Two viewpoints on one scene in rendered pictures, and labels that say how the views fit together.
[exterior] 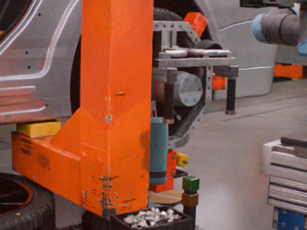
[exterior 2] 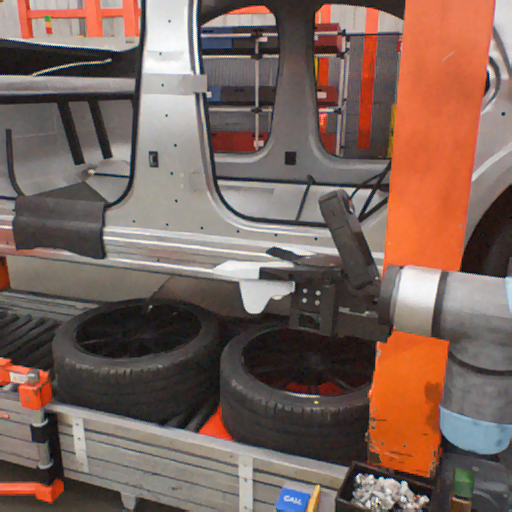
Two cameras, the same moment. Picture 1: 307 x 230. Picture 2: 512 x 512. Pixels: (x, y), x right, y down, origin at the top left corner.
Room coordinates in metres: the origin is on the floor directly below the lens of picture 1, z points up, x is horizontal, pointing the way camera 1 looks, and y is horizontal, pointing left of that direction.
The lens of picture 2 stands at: (0.77, -0.66, 1.44)
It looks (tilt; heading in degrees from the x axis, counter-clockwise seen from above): 18 degrees down; 60
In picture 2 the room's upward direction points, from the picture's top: straight up
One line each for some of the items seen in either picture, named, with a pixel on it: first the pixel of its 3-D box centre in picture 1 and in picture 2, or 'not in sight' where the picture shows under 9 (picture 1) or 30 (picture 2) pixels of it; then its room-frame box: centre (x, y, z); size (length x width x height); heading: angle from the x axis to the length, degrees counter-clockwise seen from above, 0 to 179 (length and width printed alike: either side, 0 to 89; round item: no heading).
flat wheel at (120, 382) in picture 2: not in sight; (140, 353); (1.32, 1.23, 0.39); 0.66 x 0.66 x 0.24
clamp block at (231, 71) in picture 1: (226, 70); not in sight; (2.25, -0.28, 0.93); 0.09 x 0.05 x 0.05; 41
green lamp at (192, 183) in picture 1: (191, 183); (462, 482); (1.60, -0.11, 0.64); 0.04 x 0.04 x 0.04; 41
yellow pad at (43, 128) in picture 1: (38, 126); not in sight; (2.07, 0.46, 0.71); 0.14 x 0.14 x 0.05; 41
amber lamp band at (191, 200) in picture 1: (189, 199); (460, 501); (1.60, -0.11, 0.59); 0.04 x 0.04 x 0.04; 41
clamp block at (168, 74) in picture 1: (164, 73); not in sight; (2.03, -0.02, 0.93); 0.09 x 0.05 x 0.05; 41
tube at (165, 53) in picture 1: (164, 44); not in sight; (2.14, -0.02, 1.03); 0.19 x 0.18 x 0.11; 41
